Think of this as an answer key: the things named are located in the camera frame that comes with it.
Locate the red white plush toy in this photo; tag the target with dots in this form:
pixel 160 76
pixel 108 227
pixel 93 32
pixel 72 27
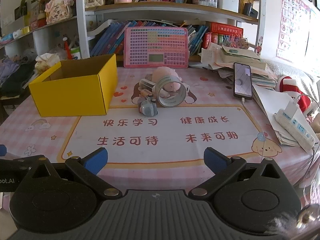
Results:
pixel 288 85

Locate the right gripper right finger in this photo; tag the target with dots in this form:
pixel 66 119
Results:
pixel 225 170

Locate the white glue bottle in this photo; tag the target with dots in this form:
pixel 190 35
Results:
pixel 147 84

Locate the yellow cardboard box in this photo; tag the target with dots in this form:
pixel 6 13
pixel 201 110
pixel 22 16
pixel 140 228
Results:
pixel 82 87

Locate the pile of clothes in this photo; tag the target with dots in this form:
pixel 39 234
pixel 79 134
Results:
pixel 16 73

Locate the pink utility knife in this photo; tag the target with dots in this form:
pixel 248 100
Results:
pixel 147 105

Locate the clear tape roll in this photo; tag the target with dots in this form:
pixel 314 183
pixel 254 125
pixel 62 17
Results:
pixel 170 99

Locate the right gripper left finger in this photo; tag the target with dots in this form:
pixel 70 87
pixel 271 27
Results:
pixel 86 170

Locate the stack of papers and books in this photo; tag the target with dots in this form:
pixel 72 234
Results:
pixel 263 82

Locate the red dictionary book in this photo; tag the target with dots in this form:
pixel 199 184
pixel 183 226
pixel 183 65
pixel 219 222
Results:
pixel 224 29

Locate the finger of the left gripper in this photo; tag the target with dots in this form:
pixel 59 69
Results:
pixel 3 150

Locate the pink keyboard learning tablet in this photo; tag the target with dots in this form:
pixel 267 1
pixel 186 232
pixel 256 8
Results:
pixel 152 47

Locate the white power strip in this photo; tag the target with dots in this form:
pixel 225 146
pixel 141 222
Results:
pixel 285 117

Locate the white bookshelf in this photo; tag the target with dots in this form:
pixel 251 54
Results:
pixel 92 21

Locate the white pen holder box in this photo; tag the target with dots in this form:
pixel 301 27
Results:
pixel 230 5

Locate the pink plush toy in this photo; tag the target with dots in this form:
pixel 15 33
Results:
pixel 161 72

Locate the black smartphone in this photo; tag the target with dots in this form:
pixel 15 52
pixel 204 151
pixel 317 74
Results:
pixel 242 81

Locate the pink gift bag decoration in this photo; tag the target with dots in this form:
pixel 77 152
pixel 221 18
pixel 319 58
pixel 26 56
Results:
pixel 58 10

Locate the alphabet wall poster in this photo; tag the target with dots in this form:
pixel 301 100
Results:
pixel 294 30

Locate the pink cartoon desk mat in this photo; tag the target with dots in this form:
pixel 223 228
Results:
pixel 166 147

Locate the tissue pack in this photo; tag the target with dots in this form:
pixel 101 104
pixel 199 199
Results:
pixel 45 61

